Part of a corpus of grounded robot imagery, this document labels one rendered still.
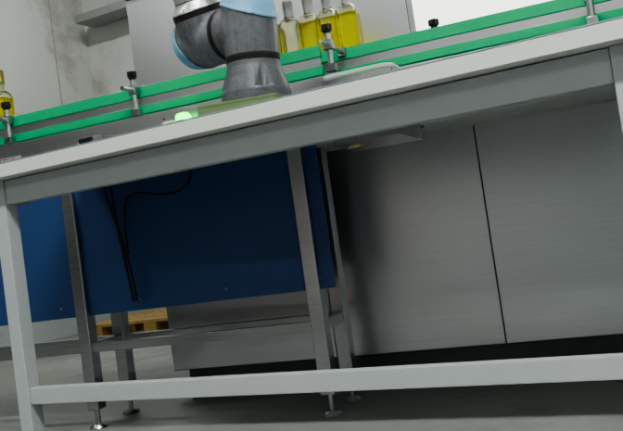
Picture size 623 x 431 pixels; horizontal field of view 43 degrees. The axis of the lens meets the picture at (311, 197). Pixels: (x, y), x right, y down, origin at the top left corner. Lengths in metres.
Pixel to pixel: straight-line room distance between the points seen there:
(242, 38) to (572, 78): 0.67
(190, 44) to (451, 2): 0.83
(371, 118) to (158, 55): 1.27
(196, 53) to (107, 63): 4.88
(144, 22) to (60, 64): 3.84
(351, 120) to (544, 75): 0.37
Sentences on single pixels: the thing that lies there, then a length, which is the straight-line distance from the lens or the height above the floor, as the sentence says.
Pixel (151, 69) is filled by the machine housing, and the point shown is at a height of 1.08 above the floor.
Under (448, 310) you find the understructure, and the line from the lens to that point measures 2.30.
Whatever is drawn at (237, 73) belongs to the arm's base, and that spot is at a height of 0.82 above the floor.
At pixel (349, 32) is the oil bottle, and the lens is 2.21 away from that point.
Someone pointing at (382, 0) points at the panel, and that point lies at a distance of 2.36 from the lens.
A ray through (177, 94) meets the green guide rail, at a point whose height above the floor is 0.92.
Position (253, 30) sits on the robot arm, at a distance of 1.68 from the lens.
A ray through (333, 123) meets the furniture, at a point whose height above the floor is 0.68.
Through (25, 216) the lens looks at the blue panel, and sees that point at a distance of 2.58.
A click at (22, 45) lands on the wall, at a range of 6.30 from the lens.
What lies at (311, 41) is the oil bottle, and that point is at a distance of 2.25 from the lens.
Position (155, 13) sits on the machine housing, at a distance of 2.71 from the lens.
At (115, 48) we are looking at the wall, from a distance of 6.62.
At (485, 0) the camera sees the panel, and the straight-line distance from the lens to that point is 2.30.
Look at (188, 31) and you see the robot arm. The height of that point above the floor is 0.95.
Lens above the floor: 0.47
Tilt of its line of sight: 3 degrees up
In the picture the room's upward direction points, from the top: 8 degrees counter-clockwise
